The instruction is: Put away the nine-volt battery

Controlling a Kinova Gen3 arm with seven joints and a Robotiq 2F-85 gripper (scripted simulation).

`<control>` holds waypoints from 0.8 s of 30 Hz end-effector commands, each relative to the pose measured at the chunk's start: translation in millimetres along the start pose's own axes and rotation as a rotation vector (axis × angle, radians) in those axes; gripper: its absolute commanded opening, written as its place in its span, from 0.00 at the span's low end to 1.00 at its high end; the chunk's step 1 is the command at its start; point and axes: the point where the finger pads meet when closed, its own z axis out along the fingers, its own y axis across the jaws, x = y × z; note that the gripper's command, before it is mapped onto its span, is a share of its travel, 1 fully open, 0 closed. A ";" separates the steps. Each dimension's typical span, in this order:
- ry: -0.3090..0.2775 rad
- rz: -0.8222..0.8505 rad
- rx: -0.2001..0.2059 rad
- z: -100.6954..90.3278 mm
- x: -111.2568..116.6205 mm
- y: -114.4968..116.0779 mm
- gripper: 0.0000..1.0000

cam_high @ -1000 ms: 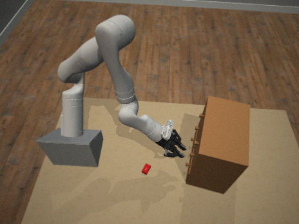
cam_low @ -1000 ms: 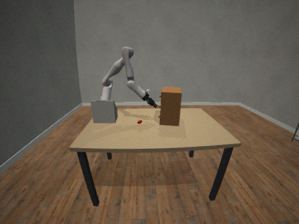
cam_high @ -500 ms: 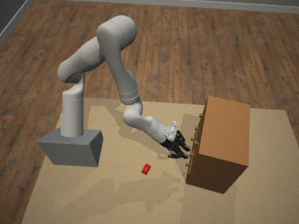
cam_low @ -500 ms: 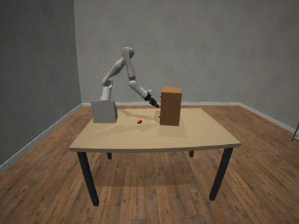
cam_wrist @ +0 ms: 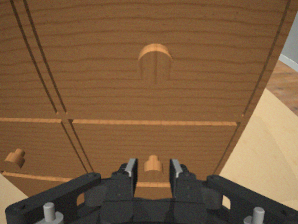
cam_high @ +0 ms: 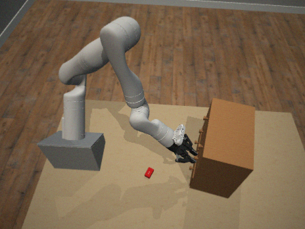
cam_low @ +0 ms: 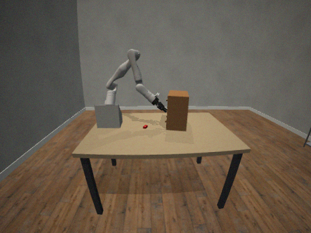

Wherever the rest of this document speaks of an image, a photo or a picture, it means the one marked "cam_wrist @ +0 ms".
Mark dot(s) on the brown wooden chest of drawers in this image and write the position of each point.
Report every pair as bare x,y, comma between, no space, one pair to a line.
67,119

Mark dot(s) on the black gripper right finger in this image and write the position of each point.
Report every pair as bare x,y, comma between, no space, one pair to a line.
246,206

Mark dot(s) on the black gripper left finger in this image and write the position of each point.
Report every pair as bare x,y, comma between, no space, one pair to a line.
58,205

